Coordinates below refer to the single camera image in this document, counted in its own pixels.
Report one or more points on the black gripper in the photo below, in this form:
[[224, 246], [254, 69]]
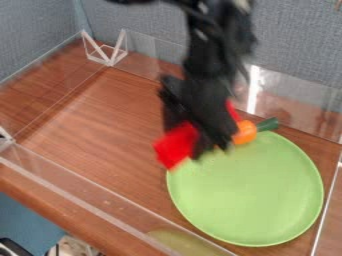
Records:
[[199, 101]]

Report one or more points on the red plastic block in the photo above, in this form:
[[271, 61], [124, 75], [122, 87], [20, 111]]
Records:
[[183, 142]]

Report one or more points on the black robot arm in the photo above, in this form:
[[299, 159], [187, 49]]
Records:
[[220, 42]]

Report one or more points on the orange toy carrot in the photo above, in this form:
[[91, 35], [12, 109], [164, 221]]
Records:
[[250, 129]]

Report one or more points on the green plate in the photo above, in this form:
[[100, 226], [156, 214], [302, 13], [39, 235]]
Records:
[[255, 197]]

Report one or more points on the white power strip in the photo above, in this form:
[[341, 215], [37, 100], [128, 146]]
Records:
[[71, 246]]

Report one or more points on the clear acrylic enclosure wall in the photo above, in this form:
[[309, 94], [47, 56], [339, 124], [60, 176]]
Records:
[[79, 119]]

